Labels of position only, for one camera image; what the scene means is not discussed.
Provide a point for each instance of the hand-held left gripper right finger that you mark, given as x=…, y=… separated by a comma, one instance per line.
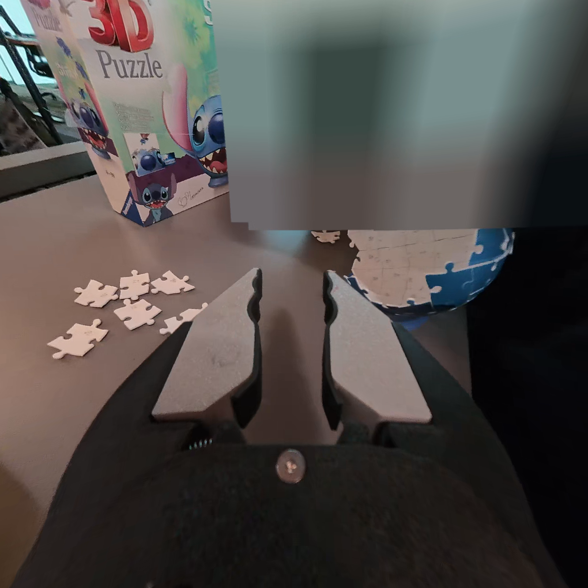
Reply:
x=376, y=367

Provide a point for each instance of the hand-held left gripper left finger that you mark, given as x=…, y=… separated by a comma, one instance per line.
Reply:
x=211, y=363

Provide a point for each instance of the white puzzle pieces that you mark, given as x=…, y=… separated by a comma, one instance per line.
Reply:
x=133, y=312

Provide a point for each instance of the blue white puzzle ball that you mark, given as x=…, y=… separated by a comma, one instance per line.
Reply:
x=395, y=271

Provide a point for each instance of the curved blue puzzle piece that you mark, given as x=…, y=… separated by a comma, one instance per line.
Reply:
x=326, y=236

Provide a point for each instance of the blue plastic ball stand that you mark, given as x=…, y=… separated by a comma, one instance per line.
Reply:
x=413, y=319

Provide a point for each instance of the colourful cardboard puzzle box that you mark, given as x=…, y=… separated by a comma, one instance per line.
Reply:
x=138, y=115

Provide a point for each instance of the patterned grey cloth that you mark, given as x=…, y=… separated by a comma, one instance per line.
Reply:
x=18, y=128

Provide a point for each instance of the black metal frame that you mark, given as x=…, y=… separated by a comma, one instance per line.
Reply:
x=27, y=78

